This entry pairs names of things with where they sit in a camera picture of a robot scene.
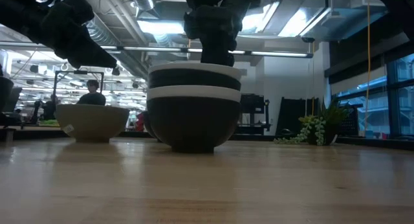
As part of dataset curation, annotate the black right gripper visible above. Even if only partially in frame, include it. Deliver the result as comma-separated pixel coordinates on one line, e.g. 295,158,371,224
183,3,244,68

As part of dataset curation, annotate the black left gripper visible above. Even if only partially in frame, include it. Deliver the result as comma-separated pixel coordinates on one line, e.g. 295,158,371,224
30,0,118,70

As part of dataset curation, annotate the black ceramic bowl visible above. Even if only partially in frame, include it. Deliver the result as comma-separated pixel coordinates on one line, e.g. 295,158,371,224
146,96,242,153
147,68,242,91
143,110,161,143

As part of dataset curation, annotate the greyish beige bowl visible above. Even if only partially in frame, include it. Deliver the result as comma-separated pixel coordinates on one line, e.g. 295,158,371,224
55,104,131,143

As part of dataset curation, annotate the person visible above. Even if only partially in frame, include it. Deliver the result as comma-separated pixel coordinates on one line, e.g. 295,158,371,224
76,80,107,106
43,94,60,121

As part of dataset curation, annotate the long ceiling light tube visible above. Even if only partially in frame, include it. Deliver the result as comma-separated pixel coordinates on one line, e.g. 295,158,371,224
0,41,314,59

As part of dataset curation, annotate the black equipment cart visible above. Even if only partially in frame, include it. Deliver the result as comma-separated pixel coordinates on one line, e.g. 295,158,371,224
239,93,272,136

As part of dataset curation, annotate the dark computer monitor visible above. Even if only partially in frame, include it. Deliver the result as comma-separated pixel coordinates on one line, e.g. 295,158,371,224
5,87,23,113

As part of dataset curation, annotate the red object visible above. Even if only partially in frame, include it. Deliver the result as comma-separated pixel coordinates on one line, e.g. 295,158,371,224
135,111,146,132

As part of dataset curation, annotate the black upright panel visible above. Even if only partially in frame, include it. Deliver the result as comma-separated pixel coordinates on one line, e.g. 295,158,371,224
276,96,320,136

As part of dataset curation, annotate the green potted artificial plant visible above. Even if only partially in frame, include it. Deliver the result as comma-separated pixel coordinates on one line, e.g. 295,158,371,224
273,99,349,146

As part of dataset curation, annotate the silver spiral ventilation duct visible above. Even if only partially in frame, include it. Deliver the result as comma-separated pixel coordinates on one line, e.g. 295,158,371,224
85,16,149,79

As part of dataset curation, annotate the yellow hanging power cord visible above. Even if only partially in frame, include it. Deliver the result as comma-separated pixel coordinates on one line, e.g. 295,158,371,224
365,3,372,136

